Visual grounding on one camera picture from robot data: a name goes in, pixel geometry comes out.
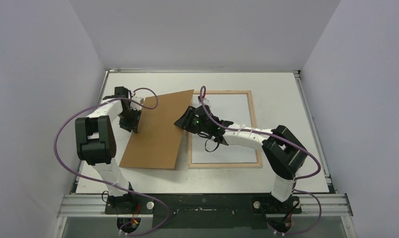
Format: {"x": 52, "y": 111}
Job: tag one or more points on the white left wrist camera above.
{"x": 138, "y": 100}

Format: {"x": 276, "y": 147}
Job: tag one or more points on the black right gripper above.
{"x": 190, "y": 119}

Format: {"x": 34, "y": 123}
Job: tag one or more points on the brown backing board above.
{"x": 157, "y": 142}

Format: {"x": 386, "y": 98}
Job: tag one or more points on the aluminium front rail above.
{"x": 91, "y": 205}

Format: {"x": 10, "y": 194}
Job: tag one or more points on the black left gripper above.
{"x": 133, "y": 125}

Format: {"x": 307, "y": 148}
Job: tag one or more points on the printed colour photo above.
{"x": 235, "y": 108}

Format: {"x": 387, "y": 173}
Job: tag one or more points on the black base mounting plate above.
{"x": 201, "y": 211}

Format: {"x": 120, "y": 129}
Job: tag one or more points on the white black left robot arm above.
{"x": 96, "y": 145}

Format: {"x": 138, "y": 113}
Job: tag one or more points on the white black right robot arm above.
{"x": 282, "y": 149}

